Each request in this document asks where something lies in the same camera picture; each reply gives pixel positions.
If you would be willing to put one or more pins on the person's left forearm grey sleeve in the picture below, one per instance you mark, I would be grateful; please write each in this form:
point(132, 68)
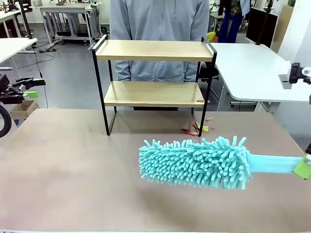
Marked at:
point(190, 71)

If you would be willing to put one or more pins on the yellow bag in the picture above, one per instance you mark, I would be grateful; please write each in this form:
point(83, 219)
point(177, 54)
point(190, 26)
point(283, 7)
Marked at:
point(211, 37)

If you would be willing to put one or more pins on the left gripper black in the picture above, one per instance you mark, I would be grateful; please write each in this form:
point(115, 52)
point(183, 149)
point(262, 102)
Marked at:
point(7, 97)

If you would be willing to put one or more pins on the person in blue trousers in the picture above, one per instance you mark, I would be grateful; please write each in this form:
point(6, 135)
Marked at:
point(230, 24)

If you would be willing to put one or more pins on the black monitor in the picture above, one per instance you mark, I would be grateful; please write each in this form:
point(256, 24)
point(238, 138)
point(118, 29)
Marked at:
point(260, 26)

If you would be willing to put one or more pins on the yellow paper scrap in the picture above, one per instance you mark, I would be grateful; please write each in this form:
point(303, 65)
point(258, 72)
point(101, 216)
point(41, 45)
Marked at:
point(205, 128)

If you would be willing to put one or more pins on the black office chair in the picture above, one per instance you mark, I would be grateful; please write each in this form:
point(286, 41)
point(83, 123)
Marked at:
point(211, 71)

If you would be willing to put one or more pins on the green paper scrap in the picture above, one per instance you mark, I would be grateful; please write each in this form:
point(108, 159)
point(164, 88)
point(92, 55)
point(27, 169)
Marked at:
point(198, 125)

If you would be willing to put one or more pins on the teal chenille duster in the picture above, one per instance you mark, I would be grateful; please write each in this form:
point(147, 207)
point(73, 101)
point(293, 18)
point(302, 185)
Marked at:
point(194, 162)

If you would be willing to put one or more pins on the crumpled red paper scrap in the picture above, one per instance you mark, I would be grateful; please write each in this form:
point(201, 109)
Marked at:
point(190, 131)

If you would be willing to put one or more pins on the grey black wrist camera bracket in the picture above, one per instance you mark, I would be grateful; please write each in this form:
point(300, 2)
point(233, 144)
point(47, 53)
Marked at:
point(295, 72)

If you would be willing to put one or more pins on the two-tier wooden shelf black frame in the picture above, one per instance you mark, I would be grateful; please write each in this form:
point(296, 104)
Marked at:
point(155, 49)

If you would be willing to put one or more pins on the black pole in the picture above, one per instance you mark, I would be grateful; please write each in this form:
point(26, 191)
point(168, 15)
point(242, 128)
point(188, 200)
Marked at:
point(25, 19)

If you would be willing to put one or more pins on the person in grey hoodie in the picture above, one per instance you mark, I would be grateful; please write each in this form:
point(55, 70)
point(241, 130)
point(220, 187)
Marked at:
point(158, 19)

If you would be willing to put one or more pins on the white framed workbench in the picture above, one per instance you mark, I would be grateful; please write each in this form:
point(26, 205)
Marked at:
point(63, 9)

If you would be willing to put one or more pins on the floor power strip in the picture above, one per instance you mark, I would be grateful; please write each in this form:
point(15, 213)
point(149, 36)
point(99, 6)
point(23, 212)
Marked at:
point(47, 50)

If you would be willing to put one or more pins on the white background desk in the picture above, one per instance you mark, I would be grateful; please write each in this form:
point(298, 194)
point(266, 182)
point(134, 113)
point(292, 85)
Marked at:
point(7, 15)

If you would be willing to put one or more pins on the cardboard box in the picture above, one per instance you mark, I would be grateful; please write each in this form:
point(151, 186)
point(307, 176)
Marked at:
point(24, 109)

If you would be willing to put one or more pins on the large white table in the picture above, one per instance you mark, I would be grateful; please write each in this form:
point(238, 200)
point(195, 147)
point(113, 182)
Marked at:
point(252, 72)

